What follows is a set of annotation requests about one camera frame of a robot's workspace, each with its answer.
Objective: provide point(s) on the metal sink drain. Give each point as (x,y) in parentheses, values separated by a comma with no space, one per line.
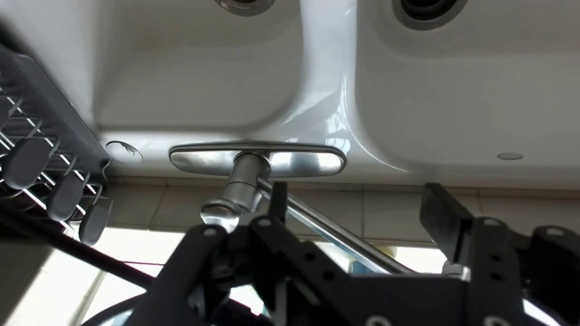
(428,9)
(245,3)

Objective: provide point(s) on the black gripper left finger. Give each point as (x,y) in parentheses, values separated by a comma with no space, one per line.
(192,282)

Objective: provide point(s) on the chrome sink faucet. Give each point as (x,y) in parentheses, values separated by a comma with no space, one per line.
(241,174)

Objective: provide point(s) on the small white sink hole cap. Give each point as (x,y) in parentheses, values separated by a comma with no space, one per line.
(509,156)

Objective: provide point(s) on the grey dish drying rack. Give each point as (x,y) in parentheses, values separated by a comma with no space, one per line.
(42,156)

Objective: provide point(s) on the white double basin sink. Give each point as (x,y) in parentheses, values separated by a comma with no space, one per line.
(326,90)

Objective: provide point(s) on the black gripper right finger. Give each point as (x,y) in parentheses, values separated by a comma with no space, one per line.
(495,271)

